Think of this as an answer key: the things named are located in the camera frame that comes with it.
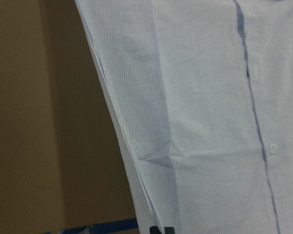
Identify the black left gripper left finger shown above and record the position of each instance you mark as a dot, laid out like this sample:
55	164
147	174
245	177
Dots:
154	230

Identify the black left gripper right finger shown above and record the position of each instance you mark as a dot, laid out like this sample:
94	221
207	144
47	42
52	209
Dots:
169	230

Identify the blue striped button shirt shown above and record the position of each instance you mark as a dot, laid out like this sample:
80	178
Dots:
200	93

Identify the brown table mat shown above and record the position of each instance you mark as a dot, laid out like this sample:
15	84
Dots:
60	164

